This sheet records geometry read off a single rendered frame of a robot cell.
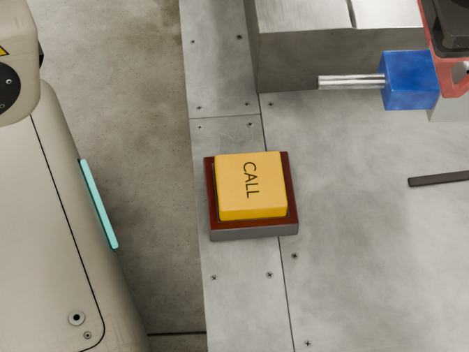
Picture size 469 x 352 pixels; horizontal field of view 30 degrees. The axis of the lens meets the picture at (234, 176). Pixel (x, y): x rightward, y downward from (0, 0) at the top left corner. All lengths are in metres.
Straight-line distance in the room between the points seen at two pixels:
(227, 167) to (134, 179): 1.01
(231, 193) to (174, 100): 1.14
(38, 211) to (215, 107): 0.62
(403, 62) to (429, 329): 0.23
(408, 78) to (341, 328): 0.22
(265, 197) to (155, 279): 0.92
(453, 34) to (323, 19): 0.23
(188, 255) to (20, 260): 0.41
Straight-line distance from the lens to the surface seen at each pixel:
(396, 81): 0.72
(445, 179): 0.85
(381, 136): 0.87
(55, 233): 1.42
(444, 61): 0.65
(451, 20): 0.64
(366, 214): 0.81
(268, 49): 0.84
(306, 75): 0.87
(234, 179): 0.78
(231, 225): 0.77
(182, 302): 1.65
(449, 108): 0.74
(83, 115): 1.89
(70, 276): 1.37
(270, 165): 0.79
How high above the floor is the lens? 1.49
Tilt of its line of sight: 57 degrees down
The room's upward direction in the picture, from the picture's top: 1 degrees clockwise
